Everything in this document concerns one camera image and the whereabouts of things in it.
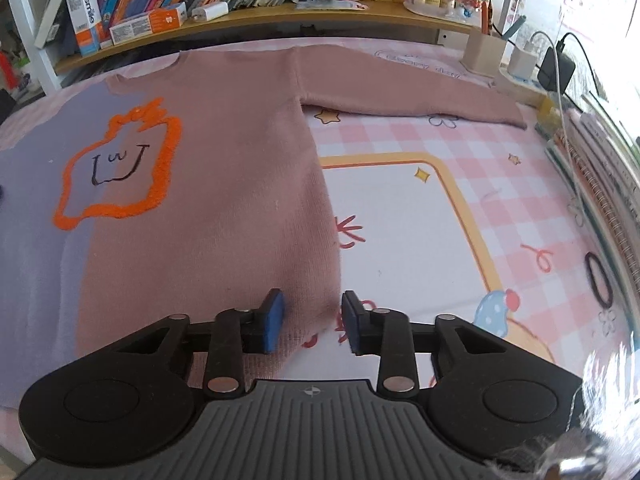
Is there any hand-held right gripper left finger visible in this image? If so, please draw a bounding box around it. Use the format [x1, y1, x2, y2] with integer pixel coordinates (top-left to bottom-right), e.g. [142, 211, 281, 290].
[102, 288, 287, 401]

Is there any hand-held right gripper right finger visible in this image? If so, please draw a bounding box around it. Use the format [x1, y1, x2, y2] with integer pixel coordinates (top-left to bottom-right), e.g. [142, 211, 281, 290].
[341, 290, 528, 401]

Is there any pink lilac sweater orange print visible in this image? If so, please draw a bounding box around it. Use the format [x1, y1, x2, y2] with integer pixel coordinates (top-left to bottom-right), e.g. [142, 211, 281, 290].
[0, 42, 528, 411]

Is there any pink checked printed desk mat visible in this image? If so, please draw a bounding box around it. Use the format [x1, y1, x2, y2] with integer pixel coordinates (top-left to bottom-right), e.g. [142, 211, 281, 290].
[0, 35, 633, 398]

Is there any fuzzy white sleeve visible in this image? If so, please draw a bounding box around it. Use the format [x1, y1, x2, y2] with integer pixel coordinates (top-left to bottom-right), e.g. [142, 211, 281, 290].
[565, 332, 640, 480]

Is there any beige power strip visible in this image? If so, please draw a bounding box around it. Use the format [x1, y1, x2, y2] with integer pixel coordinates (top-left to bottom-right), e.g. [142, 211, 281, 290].
[492, 70, 549, 107]

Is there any stack of notebooks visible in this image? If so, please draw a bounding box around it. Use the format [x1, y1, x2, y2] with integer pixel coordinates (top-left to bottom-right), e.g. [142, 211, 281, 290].
[535, 94, 640, 336]

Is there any beige pen holder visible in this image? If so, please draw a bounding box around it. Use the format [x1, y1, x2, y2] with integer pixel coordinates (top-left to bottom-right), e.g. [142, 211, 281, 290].
[460, 25, 508, 79]

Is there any wooden bookshelf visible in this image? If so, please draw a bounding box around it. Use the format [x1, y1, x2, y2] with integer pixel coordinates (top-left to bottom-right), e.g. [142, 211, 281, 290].
[0, 0, 501, 95]

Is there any white power adapter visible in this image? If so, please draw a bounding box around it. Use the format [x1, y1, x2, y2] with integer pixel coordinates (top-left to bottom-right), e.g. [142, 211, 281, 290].
[510, 42, 544, 81]

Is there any white charger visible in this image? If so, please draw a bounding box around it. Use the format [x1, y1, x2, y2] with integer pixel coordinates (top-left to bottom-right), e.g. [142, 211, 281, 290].
[192, 2, 230, 22]

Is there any black power adapter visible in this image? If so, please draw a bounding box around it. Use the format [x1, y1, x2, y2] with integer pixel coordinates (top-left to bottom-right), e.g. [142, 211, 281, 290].
[537, 47, 576, 96]

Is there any orange white box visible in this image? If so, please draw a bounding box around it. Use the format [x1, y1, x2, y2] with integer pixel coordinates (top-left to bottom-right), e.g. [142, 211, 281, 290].
[109, 2, 188, 46]

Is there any teal pen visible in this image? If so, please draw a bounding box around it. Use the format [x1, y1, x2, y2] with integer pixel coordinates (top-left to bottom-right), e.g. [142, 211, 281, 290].
[502, 15, 527, 41]

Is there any blue white box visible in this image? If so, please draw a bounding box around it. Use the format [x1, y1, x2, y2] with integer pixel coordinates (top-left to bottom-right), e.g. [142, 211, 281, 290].
[66, 0, 108, 57]

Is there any black hair tie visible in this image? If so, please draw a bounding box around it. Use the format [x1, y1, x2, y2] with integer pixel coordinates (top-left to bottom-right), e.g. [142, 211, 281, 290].
[584, 252, 615, 307]

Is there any white cable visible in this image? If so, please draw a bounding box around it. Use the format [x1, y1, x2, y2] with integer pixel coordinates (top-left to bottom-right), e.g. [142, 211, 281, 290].
[527, 30, 587, 213]

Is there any black cable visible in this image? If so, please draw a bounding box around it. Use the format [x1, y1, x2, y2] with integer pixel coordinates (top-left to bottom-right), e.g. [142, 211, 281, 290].
[557, 32, 607, 97]

